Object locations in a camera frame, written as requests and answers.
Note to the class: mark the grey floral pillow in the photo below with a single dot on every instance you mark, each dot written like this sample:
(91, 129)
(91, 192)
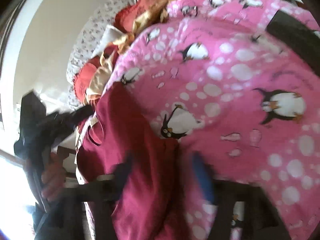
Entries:
(93, 38)

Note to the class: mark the red and gold quilt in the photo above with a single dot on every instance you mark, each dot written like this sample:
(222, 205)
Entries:
(131, 20)

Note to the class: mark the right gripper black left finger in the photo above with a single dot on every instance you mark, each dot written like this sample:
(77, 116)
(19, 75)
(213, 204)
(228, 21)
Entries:
(105, 190)

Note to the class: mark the pink penguin fleece blanket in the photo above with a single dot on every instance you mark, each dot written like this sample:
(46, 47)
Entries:
(213, 78)

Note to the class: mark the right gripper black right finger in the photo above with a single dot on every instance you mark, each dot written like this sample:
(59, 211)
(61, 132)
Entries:
(238, 206)

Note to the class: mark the dark red knit sweater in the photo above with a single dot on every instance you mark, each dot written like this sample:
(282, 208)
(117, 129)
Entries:
(151, 204)

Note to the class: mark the black remote on blanket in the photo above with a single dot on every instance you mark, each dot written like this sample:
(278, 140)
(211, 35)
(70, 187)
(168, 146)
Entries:
(302, 40)

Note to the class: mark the person's left hand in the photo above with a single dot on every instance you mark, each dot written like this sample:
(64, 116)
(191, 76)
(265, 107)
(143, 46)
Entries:
(53, 177)

